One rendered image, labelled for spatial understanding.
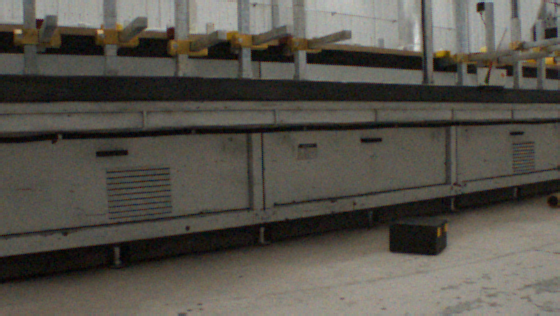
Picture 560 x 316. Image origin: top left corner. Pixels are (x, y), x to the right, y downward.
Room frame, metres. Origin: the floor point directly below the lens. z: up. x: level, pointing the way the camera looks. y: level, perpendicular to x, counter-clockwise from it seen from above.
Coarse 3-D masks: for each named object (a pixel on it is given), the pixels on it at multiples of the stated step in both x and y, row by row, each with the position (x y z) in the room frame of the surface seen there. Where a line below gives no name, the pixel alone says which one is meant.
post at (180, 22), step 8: (176, 0) 1.72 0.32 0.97; (184, 0) 1.73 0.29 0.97; (176, 8) 1.73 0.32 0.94; (184, 8) 1.73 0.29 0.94; (176, 16) 1.73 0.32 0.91; (184, 16) 1.73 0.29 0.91; (176, 24) 1.73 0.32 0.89; (184, 24) 1.73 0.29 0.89; (176, 32) 1.73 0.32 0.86; (184, 32) 1.73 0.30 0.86; (176, 56) 1.74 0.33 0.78; (184, 56) 1.73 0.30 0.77; (176, 64) 1.74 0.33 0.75; (184, 64) 1.73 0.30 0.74
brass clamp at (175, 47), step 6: (168, 42) 1.73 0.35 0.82; (174, 42) 1.71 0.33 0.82; (180, 42) 1.72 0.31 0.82; (186, 42) 1.73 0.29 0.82; (168, 48) 1.73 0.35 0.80; (174, 48) 1.70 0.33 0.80; (180, 48) 1.72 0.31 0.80; (186, 48) 1.73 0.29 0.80; (174, 54) 1.73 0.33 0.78; (192, 54) 1.74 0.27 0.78; (198, 54) 1.75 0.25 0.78; (204, 54) 1.76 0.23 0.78
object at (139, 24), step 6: (138, 18) 1.40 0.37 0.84; (144, 18) 1.41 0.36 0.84; (132, 24) 1.46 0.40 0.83; (138, 24) 1.40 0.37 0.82; (144, 24) 1.41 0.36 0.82; (126, 30) 1.52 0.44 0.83; (132, 30) 1.46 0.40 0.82; (138, 30) 1.46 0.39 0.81; (120, 36) 1.59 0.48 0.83; (126, 36) 1.54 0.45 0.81; (132, 36) 1.54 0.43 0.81
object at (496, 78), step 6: (480, 72) 2.53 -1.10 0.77; (486, 72) 2.56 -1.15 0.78; (492, 72) 2.59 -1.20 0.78; (498, 72) 2.61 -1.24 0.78; (504, 72) 2.64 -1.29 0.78; (480, 78) 2.53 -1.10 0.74; (492, 78) 2.58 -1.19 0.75; (498, 78) 2.61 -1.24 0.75; (504, 78) 2.64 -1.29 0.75; (480, 84) 2.53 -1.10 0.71; (486, 84) 2.56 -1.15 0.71; (492, 84) 2.58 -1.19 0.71; (498, 84) 2.61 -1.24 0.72; (504, 84) 2.64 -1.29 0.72
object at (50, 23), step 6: (48, 18) 1.28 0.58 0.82; (54, 18) 1.29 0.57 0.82; (42, 24) 1.38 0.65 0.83; (48, 24) 1.28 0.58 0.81; (54, 24) 1.29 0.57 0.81; (42, 30) 1.37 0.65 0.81; (48, 30) 1.34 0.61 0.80; (54, 30) 1.34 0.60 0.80; (42, 36) 1.41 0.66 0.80; (48, 36) 1.42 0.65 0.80; (42, 48) 1.60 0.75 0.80
